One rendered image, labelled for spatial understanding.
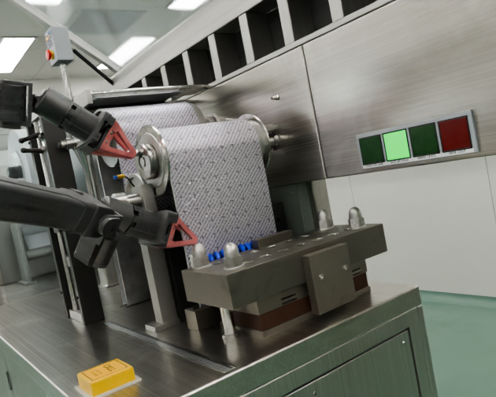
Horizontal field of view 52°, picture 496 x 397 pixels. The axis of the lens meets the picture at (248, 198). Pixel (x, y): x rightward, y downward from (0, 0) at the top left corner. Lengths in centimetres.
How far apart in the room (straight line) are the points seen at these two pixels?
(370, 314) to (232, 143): 45
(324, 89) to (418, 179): 280
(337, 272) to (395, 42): 43
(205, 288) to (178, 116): 55
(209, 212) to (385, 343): 43
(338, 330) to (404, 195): 309
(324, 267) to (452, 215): 287
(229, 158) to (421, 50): 44
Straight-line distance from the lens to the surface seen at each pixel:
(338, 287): 97
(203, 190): 104
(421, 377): 112
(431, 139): 94
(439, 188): 378
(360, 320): 96
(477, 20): 91
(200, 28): 150
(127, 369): 85
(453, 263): 387
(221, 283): 86
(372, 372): 101
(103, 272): 176
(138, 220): 95
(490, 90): 89
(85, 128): 101
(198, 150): 105
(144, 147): 104
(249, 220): 110
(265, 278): 88
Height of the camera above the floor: 119
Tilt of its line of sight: 3 degrees down
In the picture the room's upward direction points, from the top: 11 degrees counter-clockwise
